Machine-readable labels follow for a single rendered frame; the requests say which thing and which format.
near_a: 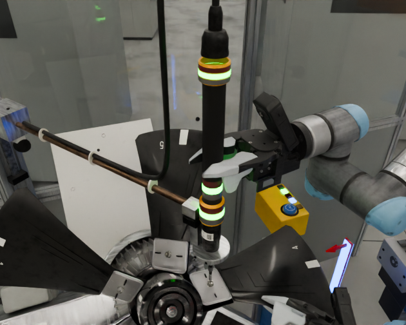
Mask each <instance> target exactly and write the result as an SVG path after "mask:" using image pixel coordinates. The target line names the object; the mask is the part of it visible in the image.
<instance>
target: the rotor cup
mask: <svg viewBox="0 0 406 325"><path fill-rule="evenodd" d="M170 274H174V276H176V277H172V276H171V275H170ZM136 277H139V278H142V279H144V280H145V282H144V284H143V286H142V288H141V289H140V290H139V292H138V293H137V294H136V296H135V297H134V298H133V300H132V301H131V302H127V304H128V310H129V313H130V315H131V317H132V319H133V321H134V322H135V324H136V325H200V323H201V321H202V316H203V303H202V298H201V296H200V293H199V292H198V290H197V289H196V287H194V285H192V283H190V281H189V278H188V277H189V274H181V273H175V272H171V271H164V270H158V269H155V268H153V266H152V264H150V265H148V266H146V267H144V268H143V269H141V271H140V272H138V274H136ZM140 295H141V297H142V300H141V302H140V300H139V296H140ZM170 306H175V307H176V308H177V310H178V313H177V315H176V316H175V317H173V318H169V317H168V316H167V314H166V311H167V309H168V308H169V307H170Z"/></svg>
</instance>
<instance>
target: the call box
mask: <svg viewBox="0 0 406 325"><path fill-rule="evenodd" d="M278 185H280V184H278ZM278 185H276V186H273V187H270V188H268V189H266V190H263V191H261V192H258V193H256V201H255V211H256V212H257V214H258V216H259V217H260V218H261V220H262V221H263V222H264V224H265V225H266V226H267V228H268V229H269V231H270V232H271V233H274V232H275V231H277V230H279V229H280V228H281V227H283V226H285V225H288V226H291V227H292V228H294V229H295V230H296V232H297V233H298V234H299V235H304V234H305V230H306V227H307V222H308V218H309V213H308V211H307V210H306V209H305V208H303V209H300V210H299V209H298V208H296V209H297V210H296V213H295V214H287V213H285V212H284V211H283V207H284V205H285V204H291V202H290V201H289V199H290V198H289V199H287V197H286V196H285V194H286V193H285V194H283V193H282V192H281V190H279V189H278V187H277V186H278ZM282 185H283V184H282ZM283 187H284V189H286V190H287V191H288V193H290V194H291V192H290V191H289V190H288V189H287V188H286V187H285V186H284V185H283ZM291 195H292V194H291ZM292 198H294V199H295V200H296V202H294V203H292V204H293V205H295V206H296V205H297V204H300V203H299V202H298V201H297V199H296V198H295V197H294V196H293V195H292Z"/></svg>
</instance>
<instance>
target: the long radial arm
mask: <svg viewBox="0 0 406 325"><path fill-rule="evenodd" d="M115 304H116V302H115V301H113V298H111V297H108V296H105V295H103V294H100V295H92V294H88V293H79V292H74V291H66V292H63V293H59V294H58V296H57V298H54V299H52V300H51V301H50V302H45V303H43V304H39V305H36V306H32V307H29V308H25V309H23V310H19V311H15V312H12V313H5V311H4V310H1V311H0V325H110V324H111V323H113V322H115V321H116V320H117V319H119V316H120V315H119V313H117V314H116V311H117V310H118V309H117V307H115V308H114V305H115Z"/></svg>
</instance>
